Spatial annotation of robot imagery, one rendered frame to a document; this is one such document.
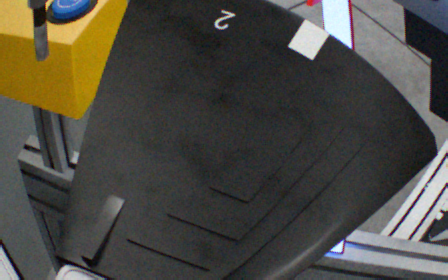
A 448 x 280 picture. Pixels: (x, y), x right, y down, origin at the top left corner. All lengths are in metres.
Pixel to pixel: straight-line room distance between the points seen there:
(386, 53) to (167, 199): 1.97
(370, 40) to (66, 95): 1.70
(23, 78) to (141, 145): 0.36
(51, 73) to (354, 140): 0.36
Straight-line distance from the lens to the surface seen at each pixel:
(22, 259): 1.90
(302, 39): 0.66
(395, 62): 2.50
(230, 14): 0.66
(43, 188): 1.10
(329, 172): 0.60
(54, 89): 0.92
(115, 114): 0.61
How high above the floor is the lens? 1.61
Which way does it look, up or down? 44 degrees down
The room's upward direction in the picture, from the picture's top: 4 degrees counter-clockwise
